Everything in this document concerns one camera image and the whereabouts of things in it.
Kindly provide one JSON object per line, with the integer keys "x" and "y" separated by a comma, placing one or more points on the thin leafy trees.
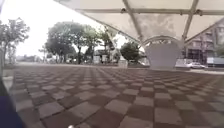
{"x": 11, "y": 33}

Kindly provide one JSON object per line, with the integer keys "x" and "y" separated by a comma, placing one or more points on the round dark tree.
{"x": 130, "y": 51}

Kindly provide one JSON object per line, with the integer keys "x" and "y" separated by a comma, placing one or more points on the cluster of large trees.
{"x": 68, "y": 38}

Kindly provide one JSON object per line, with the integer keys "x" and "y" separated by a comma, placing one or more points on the low pale building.
{"x": 99, "y": 56}

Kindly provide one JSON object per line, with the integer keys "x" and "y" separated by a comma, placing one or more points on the checkered brick pavement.
{"x": 110, "y": 96}

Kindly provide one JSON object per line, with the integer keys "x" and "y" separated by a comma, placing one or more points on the dark multi-storey building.
{"x": 200, "y": 45}

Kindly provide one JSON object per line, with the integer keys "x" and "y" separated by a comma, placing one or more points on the pale concrete block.
{"x": 122, "y": 64}

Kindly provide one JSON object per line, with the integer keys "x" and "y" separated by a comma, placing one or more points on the white car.
{"x": 196, "y": 65}

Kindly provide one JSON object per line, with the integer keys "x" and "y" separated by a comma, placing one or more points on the white canopy shelter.
{"x": 160, "y": 20}

